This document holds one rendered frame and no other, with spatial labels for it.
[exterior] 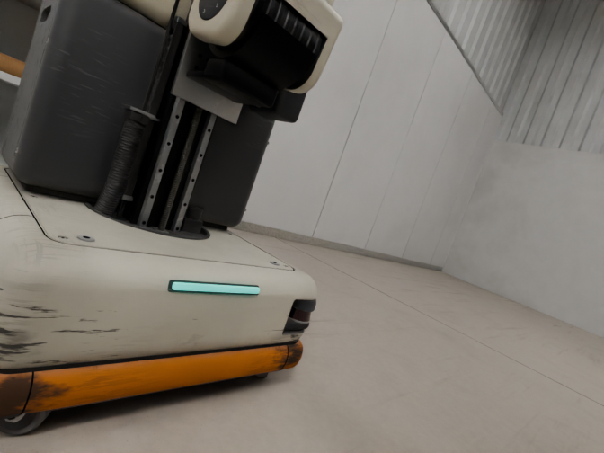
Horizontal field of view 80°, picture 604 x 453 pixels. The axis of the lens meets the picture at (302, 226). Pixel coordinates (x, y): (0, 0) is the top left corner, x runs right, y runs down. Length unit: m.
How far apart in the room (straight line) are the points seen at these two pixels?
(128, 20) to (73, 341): 0.60
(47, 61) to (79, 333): 0.50
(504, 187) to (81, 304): 6.50
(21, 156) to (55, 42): 0.22
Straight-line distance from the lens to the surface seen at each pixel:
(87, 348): 0.61
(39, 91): 0.85
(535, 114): 7.07
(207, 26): 0.70
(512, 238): 6.55
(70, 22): 0.85
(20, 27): 2.40
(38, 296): 0.56
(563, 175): 6.65
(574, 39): 7.56
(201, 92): 0.83
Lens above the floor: 0.45
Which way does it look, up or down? 5 degrees down
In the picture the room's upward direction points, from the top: 20 degrees clockwise
